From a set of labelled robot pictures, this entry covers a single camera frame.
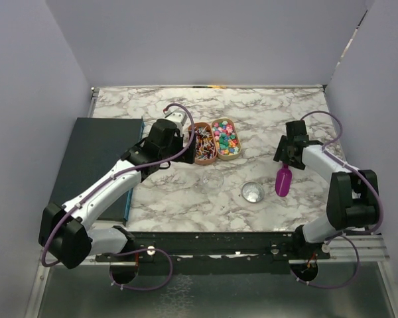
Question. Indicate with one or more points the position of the dark blue box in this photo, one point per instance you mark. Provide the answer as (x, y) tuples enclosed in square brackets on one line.
[(94, 147)]

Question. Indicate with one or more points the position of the tan tray of star candies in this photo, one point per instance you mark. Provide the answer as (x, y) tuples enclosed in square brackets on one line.
[(228, 145)]

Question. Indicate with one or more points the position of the purple plastic scoop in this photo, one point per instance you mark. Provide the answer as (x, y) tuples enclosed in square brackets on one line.
[(283, 181)]

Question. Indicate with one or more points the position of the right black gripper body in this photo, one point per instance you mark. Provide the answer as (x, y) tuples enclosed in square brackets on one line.
[(283, 154)]

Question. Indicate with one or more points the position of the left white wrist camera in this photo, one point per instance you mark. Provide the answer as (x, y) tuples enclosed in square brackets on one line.
[(177, 117)]

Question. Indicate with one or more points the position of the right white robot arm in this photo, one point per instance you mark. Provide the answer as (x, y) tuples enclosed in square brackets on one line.
[(353, 198)]

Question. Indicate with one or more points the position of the clear glass jar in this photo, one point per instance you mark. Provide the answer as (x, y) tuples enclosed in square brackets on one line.
[(212, 181)]

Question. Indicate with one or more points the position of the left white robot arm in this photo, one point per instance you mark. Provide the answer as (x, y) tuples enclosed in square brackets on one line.
[(66, 230)]

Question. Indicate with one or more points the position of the aluminium extrusion rail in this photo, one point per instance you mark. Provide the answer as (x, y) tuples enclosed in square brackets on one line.
[(370, 248)]

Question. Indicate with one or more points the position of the silver jar lid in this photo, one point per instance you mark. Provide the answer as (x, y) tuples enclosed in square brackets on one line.
[(252, 192)]

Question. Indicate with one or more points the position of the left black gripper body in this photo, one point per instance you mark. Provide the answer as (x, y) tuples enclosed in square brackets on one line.
[(176, 148)]

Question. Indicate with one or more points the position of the pink tray of lollipops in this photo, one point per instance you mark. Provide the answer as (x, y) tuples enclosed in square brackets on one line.
[(206, 151)]

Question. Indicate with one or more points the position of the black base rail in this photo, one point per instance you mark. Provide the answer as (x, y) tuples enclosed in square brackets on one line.
[(190, 253)]

